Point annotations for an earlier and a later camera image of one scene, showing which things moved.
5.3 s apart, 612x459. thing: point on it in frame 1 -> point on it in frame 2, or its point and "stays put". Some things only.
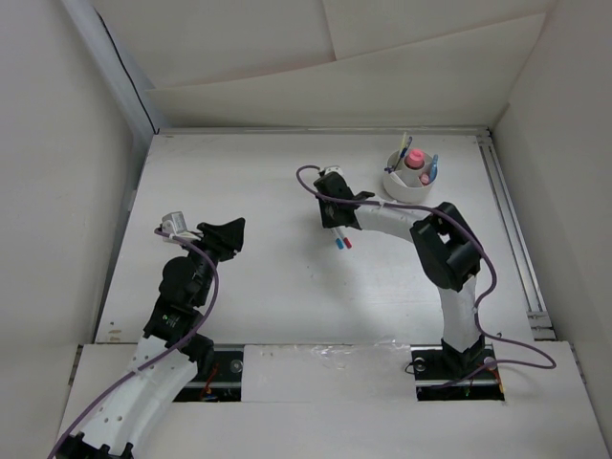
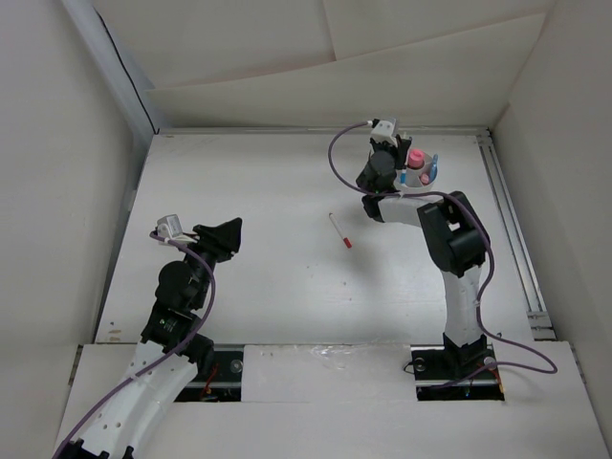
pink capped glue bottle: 415,160 stays put
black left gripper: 231,231 stays put
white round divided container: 407,185 stays put
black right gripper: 328,222 -> 390,146
